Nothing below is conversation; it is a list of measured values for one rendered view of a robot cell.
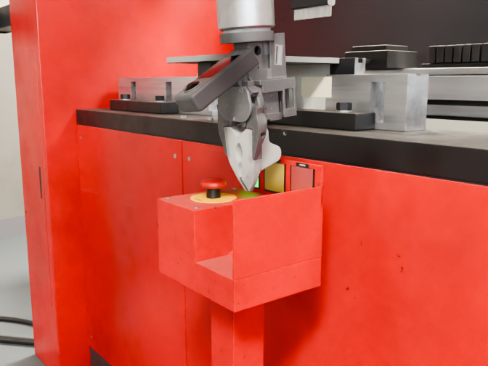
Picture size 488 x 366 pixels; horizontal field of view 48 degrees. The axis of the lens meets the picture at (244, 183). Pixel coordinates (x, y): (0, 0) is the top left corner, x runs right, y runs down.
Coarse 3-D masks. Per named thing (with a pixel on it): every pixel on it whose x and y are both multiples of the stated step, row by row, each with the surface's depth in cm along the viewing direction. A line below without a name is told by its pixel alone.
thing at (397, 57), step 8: (352, 48) 125; (360, 48) 123; (368, 48) 121; (376, 48) 119; (384, 48) 118; (392, 48) 119; (400, 48) 120; (352, 56) 124; (360, 56) 122; (368, 56) 120; (376, 56) 118; (384, 56) 117; (392, 56) 117; (400, 56) 119; (408, 56) 121; (416, 56) 123; (368, 64) 120; (376, 64) 119; (384, 64) 117; (392, 64) 118; (400, 64) 119; (408, 64) 121; (416, 64) 123
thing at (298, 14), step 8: (296, 0) 110; (304, 0) 108; (312, 0) 107; (320, 0) 105; (328, 0) 104; (296, 8) 111; (304, 8) 109; (312, 8) 108; (320, 8) 107; (328, 8) 105; (296, 16) 112; (304, 16) 110; (312, 16) 108; (320, 16) 107; (328, 16) 105
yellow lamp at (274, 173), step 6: (270, 168) 86; (276, 168) 85; (282, 168) 84; (270, 174) 87; (276, 174) 86; (282, 174) 84; (270, 180) 87; (276, 180) 86; (282, 180) 84; (270, 186) 87; (276, 186) 86; (282, 186) 85
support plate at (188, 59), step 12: (168, 60) 99; (180, 60) 96; (192, 60) 93; (204, 60) 91; (216, 60) 88; (288, 60) 94; (300, 60) 96; (312, 60) 98; (324, 60) 100; (336, 60) 102
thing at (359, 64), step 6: (342, 60) 102; (348, 60) 101; (354, 60) 100; (360, 60) 101; (330, 66) 104; (336, 66) 103; (342, 66) 102; (348, 66) 101; (354, 66) 100; (360, 66) 101; (330, 72) 105; (336, 72) 103; (342, 72) 102; (348, 72) 101; (354, 72) 100; (360, 72) 101
